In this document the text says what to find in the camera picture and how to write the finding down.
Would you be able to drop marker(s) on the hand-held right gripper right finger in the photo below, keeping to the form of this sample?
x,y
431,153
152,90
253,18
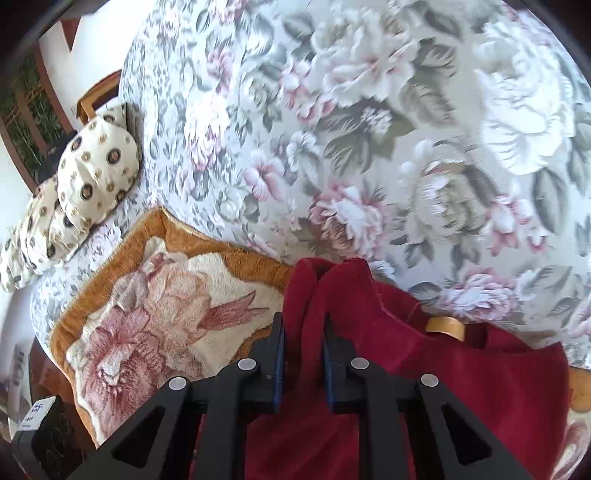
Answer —
x,y
328,374

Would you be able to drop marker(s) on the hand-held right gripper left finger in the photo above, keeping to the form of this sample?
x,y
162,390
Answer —
x,y
278,369

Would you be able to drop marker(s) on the dark red sweater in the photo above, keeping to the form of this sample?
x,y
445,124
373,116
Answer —
x,y
461,406

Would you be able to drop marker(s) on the orange fleece flower blanket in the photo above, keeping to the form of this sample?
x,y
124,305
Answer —
x,y
161,300

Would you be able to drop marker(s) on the cream medallion print pillow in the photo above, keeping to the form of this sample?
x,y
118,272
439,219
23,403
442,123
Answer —
x,y
99,170
37,244

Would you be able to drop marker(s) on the floral bedspread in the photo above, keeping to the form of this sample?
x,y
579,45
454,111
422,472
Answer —
x,y
369,138

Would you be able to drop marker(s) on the wooden chair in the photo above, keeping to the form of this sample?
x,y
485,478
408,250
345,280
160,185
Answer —
x,y
97,94

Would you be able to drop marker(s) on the wooden window frame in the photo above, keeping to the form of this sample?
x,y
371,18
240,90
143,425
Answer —
x,y
46,92

